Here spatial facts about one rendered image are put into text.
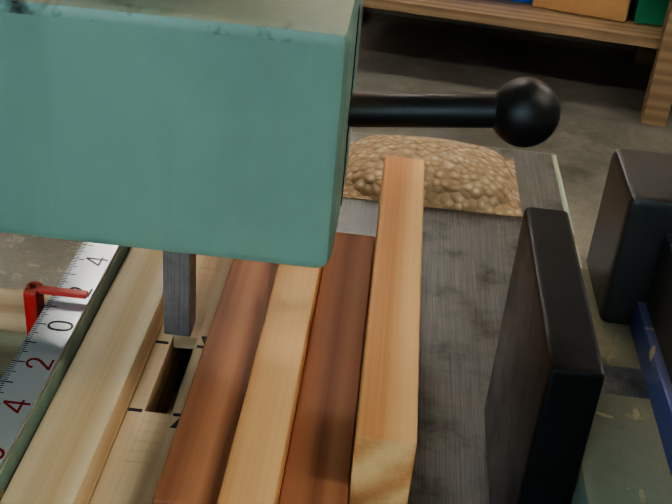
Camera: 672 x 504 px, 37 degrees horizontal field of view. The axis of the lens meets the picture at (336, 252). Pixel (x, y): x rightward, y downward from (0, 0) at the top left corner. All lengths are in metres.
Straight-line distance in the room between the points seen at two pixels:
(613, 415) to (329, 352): 0.09
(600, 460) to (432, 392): 0.12
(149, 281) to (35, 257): 1.84
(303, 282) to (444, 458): 0.08
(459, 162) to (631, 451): 0.27
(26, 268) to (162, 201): 1.89
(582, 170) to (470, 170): 2.23
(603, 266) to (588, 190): 2.31
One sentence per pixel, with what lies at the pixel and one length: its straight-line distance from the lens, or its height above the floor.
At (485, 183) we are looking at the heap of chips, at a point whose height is 0.91.
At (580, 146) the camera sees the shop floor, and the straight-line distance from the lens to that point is 2.91.
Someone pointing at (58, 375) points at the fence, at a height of 0.95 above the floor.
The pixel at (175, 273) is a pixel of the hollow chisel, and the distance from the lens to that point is 0.33.
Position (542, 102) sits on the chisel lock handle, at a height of 1.05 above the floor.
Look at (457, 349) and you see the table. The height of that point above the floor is 0.90.
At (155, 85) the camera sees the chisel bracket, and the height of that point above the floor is 1.05.
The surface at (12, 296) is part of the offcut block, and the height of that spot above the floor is 0.83.
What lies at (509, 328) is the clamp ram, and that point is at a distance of 0.34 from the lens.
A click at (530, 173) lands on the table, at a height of 0.90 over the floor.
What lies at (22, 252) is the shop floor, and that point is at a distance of 2.22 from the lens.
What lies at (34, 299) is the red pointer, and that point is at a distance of 0.35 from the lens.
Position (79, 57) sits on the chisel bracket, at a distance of 0.27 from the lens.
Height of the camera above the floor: 1.15
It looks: 31 degrees down
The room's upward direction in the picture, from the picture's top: 5 degrees clockwise
